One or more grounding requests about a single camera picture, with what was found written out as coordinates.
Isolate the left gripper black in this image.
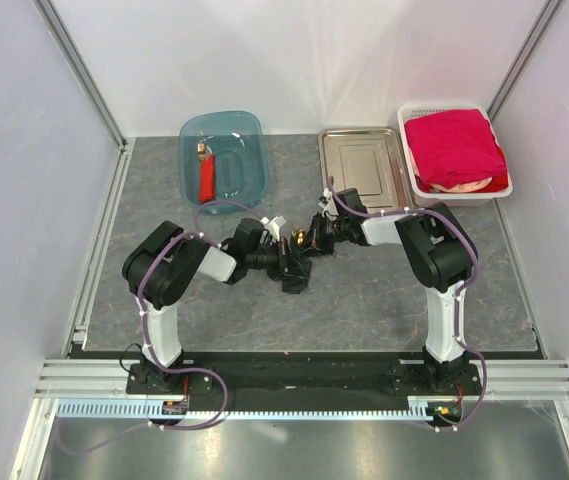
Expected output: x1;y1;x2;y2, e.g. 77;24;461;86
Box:
247;237;309;282

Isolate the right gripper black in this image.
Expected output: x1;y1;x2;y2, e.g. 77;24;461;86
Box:
294;213;348;258

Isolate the black paper napkin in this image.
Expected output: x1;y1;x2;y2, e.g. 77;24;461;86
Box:
278;242;318;296

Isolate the gold spoon green handle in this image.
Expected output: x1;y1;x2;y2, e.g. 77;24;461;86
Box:
291;228;307;245

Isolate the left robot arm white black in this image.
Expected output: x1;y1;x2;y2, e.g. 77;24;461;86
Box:
122;216;312;393

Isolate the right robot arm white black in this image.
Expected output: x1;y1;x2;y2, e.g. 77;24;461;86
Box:
293;188;478;394

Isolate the red rolled napkin with cutlery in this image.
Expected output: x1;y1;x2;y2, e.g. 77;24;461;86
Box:
197;142;215;204

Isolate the stainless steel tray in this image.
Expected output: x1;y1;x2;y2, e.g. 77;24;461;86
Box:
318;127;415;213

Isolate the white plastic basket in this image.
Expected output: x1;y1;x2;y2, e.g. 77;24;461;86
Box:
397;102;512;206

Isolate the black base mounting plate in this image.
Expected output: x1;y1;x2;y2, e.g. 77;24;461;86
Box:
126;352;482;411

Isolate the blue transparent plastic container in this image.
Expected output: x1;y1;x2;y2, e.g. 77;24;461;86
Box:
178;111;269;214

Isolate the red folded cloth stack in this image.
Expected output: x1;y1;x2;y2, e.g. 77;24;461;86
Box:
404;108;510;194

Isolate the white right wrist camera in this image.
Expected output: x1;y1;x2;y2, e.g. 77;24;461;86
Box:
318;188;339;220

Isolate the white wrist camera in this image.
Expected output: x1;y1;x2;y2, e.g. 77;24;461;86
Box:
318;188;339;220
260;215;286;246

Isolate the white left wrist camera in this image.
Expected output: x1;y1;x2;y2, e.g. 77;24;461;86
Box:
260;215;286;246

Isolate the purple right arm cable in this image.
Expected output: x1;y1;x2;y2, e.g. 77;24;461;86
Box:
326;174;489;434

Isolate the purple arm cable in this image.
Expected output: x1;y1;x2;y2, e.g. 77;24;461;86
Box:
56;198;270;455
326;174;489;434

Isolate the slotted grey cable duct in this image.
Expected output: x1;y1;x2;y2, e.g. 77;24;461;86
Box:
57;397;435;422

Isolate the aluminium frame rail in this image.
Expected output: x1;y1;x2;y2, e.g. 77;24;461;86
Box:
35;359;569;401

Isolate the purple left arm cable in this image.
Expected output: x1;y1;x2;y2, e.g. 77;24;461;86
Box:
56;198;270;455

